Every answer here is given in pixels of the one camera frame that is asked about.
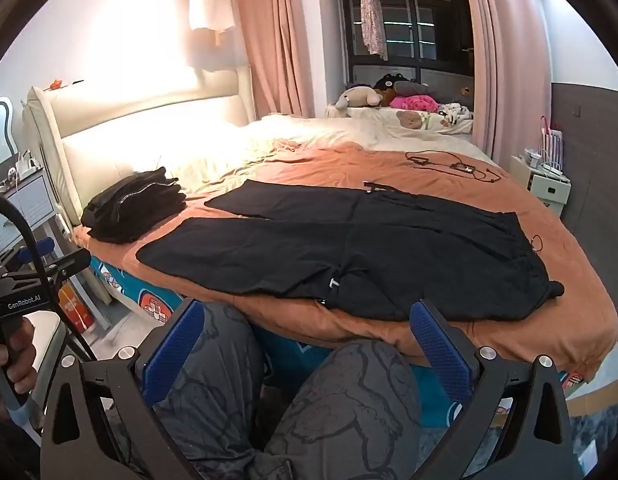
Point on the person's legs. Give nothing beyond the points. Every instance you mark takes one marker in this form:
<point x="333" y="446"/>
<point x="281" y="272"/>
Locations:
<point x="339" y="410"/>

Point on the white pillow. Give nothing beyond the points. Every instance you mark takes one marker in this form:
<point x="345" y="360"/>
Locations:
<point x="209" y="160"/>

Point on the teal printed mattress cover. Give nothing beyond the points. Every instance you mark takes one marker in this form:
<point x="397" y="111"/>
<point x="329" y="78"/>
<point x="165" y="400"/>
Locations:
<point x="284" y="350"/>

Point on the pink plush toy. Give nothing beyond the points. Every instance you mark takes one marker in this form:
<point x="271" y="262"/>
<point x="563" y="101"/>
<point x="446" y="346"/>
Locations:
<point x="414" y="102"/>

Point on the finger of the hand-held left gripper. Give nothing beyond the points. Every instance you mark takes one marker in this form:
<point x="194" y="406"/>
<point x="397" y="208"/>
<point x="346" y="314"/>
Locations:
<point x="69" y="261"/>

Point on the stack of folded black clothes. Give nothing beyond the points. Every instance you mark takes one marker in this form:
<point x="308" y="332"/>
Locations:
<point x="134" y="205"/>

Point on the white plush toy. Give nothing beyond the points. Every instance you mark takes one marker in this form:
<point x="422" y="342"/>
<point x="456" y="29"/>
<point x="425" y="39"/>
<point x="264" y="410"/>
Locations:
<point x="359" y="96"/>

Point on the black pants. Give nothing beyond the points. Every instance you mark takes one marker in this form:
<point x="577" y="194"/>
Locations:
<point x="389" y="250"/>

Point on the orange box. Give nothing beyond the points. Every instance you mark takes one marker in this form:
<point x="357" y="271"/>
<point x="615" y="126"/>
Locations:
<point x="74" y="305"/>

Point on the orange blanket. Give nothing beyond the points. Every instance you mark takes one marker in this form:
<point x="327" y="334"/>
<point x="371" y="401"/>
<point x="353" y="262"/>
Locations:
<point x="564" y="260"/>

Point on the white nightstand with drawers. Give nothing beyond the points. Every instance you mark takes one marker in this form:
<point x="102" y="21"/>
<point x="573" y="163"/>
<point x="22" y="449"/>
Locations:
<point x="549" y="190"/>

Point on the red white bag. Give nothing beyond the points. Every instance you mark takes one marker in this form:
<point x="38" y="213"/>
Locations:
<point x="551" y="145"/>

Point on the pink curtain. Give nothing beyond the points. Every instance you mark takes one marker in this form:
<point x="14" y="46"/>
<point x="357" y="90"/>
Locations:
<point x="279" y="35"/>
<point x="514" y="60"/>

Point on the dark window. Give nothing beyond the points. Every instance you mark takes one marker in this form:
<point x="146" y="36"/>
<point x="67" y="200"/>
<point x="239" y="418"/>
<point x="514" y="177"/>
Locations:
<point x="429" y="20"/>

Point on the person's left hand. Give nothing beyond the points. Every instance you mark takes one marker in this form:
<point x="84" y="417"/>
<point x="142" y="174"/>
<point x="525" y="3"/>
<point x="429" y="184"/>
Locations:
<point x="21" y="355"/>

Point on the grey rug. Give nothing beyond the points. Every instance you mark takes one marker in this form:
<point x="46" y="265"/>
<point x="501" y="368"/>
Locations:
<point x="599" y="435"/>

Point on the black white spotted plush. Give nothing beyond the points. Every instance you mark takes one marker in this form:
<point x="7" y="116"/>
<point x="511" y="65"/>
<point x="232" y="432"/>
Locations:
<point x="456" y="112"/>

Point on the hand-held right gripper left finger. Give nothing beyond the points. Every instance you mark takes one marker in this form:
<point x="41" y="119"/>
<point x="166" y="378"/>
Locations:
<point x="176" y="345"/>

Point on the cream padded headboard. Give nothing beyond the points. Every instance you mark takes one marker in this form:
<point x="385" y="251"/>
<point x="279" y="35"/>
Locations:
<point x="139" y="120"/>

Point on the hanging floral garment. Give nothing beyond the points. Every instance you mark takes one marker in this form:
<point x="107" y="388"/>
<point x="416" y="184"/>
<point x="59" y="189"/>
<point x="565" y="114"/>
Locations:
<point x="373" y="25"/>

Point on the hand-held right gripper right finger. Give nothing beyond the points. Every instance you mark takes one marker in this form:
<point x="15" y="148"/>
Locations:
<point x="439" y="345"/>

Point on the dark plush toy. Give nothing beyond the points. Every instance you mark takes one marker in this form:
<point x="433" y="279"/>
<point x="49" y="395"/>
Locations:
<point x="389" y="82"/>

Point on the blue white bedside cabinet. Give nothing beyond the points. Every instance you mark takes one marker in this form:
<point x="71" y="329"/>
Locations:
<point x="34" y="195"/>

